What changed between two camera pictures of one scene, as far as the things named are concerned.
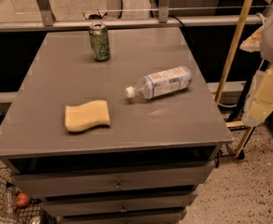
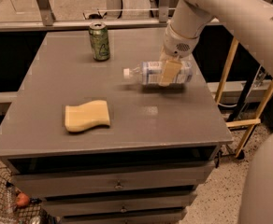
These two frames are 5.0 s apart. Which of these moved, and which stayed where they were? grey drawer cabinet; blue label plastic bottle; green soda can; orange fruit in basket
Moved: blue label plastic bottle
Stayed: grey drawer cabinet; green soda can; orange fruit in basket
